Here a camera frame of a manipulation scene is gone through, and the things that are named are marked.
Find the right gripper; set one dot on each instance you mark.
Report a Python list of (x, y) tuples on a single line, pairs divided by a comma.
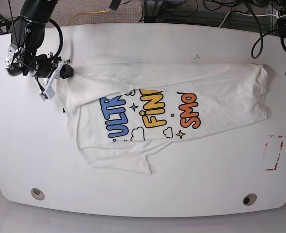
[(17, 63)]

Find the white printed T-shirt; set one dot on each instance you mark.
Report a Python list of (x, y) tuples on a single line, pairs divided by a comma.
[(119, 114)]

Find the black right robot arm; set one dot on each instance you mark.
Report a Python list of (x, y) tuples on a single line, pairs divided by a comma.
[(27, 37)]

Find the red tape rectangle marker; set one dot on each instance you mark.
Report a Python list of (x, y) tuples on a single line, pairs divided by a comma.
[(272, 152)]

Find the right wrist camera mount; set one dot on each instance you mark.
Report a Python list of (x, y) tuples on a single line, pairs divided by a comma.
[(51, 82)]

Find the right table cable grommet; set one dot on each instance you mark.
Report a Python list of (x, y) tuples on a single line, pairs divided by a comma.
[(249, 199)]

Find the table cable grommet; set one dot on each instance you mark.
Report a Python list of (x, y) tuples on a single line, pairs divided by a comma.
[(37, 194), (249, 199)]

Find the left table cable grommet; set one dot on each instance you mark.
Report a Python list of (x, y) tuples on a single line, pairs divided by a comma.
[(37, 194)]

